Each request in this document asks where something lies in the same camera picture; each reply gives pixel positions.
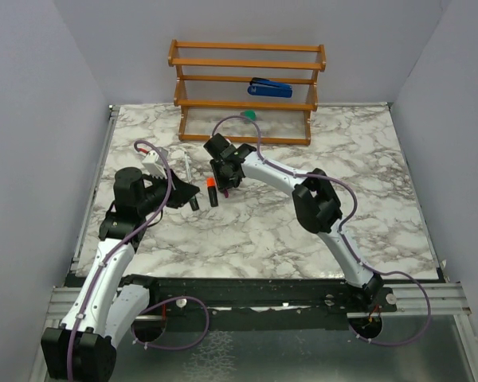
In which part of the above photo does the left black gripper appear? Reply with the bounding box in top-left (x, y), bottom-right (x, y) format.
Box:
top-left (138, 167), bottom-right (199, 216)

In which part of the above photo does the black green highlighter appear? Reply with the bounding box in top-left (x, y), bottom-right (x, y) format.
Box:
top-left (190, 197), bottom-right (200, 211)

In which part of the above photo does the black orange highlighter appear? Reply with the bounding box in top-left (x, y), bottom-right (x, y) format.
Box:
top-left (206, 185), bottom-right (218, 208)

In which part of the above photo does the thin white green pen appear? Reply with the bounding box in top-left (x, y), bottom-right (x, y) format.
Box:
top-left (184, 151), bottom-right (192, 183)

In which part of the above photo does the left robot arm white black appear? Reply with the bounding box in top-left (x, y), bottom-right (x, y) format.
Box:
top-left (41, 167), bottom-right (200, 381)

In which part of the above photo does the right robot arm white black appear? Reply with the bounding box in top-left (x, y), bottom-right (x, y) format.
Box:
top-left (204, 134), bottom-right (383, 311)

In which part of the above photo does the green tape dispenser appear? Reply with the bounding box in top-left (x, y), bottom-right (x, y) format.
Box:
top-left (241, 110), bottom-right (257, 121)

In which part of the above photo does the blue stapler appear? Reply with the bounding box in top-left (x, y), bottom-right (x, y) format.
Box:
top-left (247, 77), bottom-right (292, 99)

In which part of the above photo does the wooden shelf rack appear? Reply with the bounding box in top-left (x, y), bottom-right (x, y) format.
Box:
top-left (167, 39), bottom-right (327, 146)

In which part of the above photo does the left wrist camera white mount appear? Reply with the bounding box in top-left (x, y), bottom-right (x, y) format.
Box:
top-left (142, 148), bottom-right (168, 179)

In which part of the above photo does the black mounting base rail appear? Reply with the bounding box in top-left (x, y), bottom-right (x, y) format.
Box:
top-left (103, 276), bottom-right (399, 333)

